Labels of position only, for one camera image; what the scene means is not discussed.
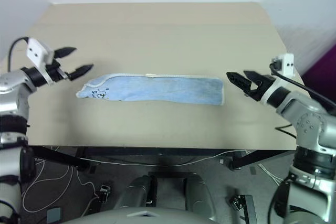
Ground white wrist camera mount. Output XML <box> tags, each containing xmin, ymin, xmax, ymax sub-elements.
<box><xmin>260</xmin><ymin>53</ymin><xmax>295</xmax><ymax>105</ymax></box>
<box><xmin>26</xmin><ymin>37</ymin><xmax>55</xmax><ymax>86</ymax></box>

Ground dark grey robot leg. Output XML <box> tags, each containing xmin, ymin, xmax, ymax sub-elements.
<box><xmin>114</xmin><ymin>175</ymin><xmax>156</xmax><ymax>209</ymax></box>
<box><xmin>184</xmin><ymin>173</ymin><xmax>216</xmax><ymax>221</ymax></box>

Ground black diagonal table strut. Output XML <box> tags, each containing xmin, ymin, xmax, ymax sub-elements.
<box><xmin>32</xmin><ymin>146</ymin><xmax>90</xmax><ymax>172</ymax></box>
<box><xmin>229</xmin><ymin>150</ymin><xmax>290</xmax><ymax>171</ymax></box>

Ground light blue towel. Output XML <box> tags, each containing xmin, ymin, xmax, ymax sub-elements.
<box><xmin>76</xmin><ymin>72</ymin><xmax>225</xmax><ymax>106</ymax></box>

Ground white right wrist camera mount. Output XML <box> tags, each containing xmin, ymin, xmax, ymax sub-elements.
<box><xmin>260</xmin><ymin>53</ymin><xmax>295</xmax><ymax>105</ymax></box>

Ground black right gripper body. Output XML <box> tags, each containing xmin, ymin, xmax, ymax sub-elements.
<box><xmin>244</xmin><ymin>75</ymin><xmax>276</xmax><ymax>102</ymax></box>

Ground thin black cable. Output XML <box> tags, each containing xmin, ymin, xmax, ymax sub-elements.
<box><xmin>275</xmin><ymin>123</ymin><xmax>298</xmax><ymax>139</ymax></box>

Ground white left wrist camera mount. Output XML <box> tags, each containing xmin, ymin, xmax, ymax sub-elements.
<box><xmin>26</xmin><ymin>37</ymin><xmax>55</xmax><ymax>86</ymax></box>

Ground grey square floor plate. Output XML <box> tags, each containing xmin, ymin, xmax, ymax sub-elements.
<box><xmin>46</xmin><ymin>207</ymin><xmax>63</xmax><ymax>223</ymax></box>

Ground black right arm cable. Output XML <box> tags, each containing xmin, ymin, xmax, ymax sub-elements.
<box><xmin>269</xmin><ymin>62</ymin><xmax>336</xmax><ymax>116</ymax></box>

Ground looped white floor cable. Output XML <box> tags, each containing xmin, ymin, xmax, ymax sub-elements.
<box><xmin>22</xmin><ymin>158</ymin><xmax>101</xmax><ymax>213</ymax></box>

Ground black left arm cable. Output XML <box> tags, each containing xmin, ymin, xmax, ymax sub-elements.
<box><xmin>7</xmin><ymin>36</ymin><xmax>30</xmax><ymax>73</ymax></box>

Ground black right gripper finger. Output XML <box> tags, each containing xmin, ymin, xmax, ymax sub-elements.
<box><xmin>243</xmin><ymin>70</ymin><xmax>269</xmax><ymax>83</ymax></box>
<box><xmin>226</xmin><ymin>71</ymin><xmax>254</xmax><ymax>95</ymax></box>

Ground short white floor wires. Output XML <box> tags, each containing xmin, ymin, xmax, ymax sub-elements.
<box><xmin>258</xmin><ymin>163</ymin><xmax>285</xmax><ymax>186</ymax></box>

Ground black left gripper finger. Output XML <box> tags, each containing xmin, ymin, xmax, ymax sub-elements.
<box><xmin>68</xmin><ymin>63</ymin><xmax>95</xmax><ymax>81</ymax></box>
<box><xmin>54</xmin><ymin>46</ymin><xmax>78</xmax><ymax>59</ymax></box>

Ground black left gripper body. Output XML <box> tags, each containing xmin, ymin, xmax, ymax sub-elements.
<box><xmin>45</xmin><ymin>57</ymin><xmax>71</xmax><ymax>85</ymax></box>

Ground dark grey right robot leg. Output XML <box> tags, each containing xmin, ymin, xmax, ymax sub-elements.
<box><xmin>184</xmin><ymin>173</ymin><xmax>216</xmax><ymax>221</ymax></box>

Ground small black floor bracket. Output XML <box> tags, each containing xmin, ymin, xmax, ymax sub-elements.
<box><xmin>98</xmin><ymin>184</ymin><xmax>112</xmax><ymax>204</ymax></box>

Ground large black floor bracket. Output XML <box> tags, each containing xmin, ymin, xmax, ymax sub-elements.
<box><xmin>229</xmin><ymin>194</ymin><xmax>256</xmax><ymax>224</ymax></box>

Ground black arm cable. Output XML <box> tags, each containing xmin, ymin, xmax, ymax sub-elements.
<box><xmin>7</xmin><ymin>36</ymin><xmax>30</xmax><ymax>73</ymax></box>
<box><xmin>269</xmin><ymin>62</ymin><xmax>336</xmax><ymax>116</ymax></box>

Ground grey robot torso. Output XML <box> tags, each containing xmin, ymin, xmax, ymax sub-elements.
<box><xmin>60</xmin><ymin>205</ymin><xmax>211</xmax><ymax>224</ymax></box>

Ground dark grey left robot leg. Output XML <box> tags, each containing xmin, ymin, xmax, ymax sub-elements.
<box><xmin>114</xmin><ymin>175</ymin><xmax>156</xmax><ymax>209</ymax></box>

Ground black table frame bar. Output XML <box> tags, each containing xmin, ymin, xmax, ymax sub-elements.
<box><xmin>28</xmin><ymin>144</ymin><xmax>290</xmax><ymax>157</ymax></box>

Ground long thin white cable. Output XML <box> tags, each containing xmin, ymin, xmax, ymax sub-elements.
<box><xmin>34</xmin><ymin>150</ymin><xmax>253</xmax><ymax>167</ymax></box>

